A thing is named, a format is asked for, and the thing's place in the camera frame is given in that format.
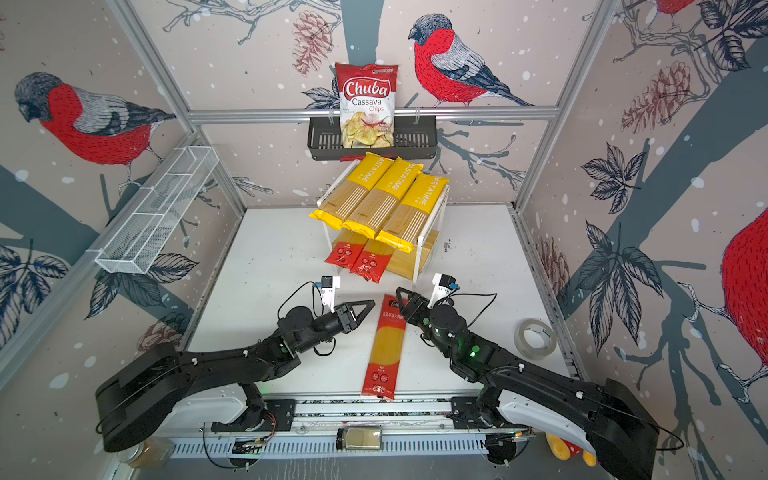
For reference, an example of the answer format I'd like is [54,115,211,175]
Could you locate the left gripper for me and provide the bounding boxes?
[296,300,374,356]

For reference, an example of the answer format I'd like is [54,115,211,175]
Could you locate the red spaghetti box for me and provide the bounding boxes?
[325,229,368,270]
[361,295,407,401]
[351,240,394,283]

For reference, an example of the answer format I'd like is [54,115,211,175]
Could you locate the yellow spaghetti bag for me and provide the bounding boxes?
[375,174,450,254]
[309,153,394,230]
[342,158,423,240]

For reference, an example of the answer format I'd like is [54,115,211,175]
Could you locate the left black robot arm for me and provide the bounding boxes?
[95,299,376,453]

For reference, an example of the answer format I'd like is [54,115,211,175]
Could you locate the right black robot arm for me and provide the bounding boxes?
[396,288,660,479]

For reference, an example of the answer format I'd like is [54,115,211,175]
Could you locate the wooden two-tier shelf rack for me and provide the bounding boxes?
[317,184,449,280]

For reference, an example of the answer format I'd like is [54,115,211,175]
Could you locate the clear tape roll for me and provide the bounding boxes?
[514,318,557,361]

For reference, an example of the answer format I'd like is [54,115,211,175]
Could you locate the small glass container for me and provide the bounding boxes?
[336,425,382,451]

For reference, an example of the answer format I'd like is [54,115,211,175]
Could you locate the Chuba cassava chips bag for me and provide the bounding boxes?
[335,63,399,148]

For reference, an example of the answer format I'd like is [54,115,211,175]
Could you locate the yellow plush toy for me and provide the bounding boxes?
[546,433,597,467]

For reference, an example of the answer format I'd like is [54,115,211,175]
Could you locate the glass spice jar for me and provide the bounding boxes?
[117,437,174,469]

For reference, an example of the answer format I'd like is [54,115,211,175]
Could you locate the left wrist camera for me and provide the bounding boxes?
[316,275,341,312]

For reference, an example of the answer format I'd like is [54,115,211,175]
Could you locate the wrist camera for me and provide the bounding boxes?
[428,273,459,308]
[316,275,341,312]

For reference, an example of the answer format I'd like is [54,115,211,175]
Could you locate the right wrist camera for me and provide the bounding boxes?
[428,273,459,308]

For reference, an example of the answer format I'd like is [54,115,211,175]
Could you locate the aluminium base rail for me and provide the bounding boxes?
[155,396,543,463]

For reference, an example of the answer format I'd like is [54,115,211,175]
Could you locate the black wire hanging basket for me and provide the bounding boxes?
[307,115,439,162]

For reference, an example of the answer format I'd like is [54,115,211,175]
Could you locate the white mesh wall basket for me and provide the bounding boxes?
[95,146,219,274]

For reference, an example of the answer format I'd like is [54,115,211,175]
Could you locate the horizontal aluminium frame bar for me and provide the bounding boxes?
[187,106,560,125]

